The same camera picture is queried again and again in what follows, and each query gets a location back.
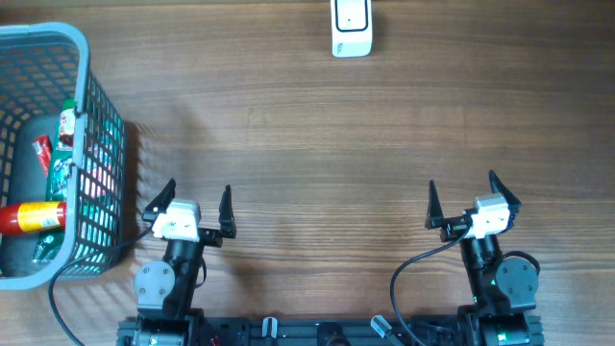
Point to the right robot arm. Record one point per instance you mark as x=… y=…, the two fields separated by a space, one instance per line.
x=503 y=284

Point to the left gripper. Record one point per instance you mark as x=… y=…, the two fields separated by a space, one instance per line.
x=212 y=236

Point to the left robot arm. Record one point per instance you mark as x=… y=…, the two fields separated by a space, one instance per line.
x=165 y=287

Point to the grey plastic shopping basket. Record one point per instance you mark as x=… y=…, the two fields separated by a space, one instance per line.
x=43 y=65

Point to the red sauce bottle yellow label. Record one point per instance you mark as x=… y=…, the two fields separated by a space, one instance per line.
x=32 y=217

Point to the red snack sachet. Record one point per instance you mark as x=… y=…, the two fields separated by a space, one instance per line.
x=43 y=148

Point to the small jar green lid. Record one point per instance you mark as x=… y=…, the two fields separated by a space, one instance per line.
x=67 y=123

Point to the white barcode scanner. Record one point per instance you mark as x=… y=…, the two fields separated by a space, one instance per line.
x=352 y=28

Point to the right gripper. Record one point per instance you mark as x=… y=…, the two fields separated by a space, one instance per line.
x=453 y=227

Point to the green snack bag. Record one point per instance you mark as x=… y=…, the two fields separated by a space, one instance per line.
x=50 y=242

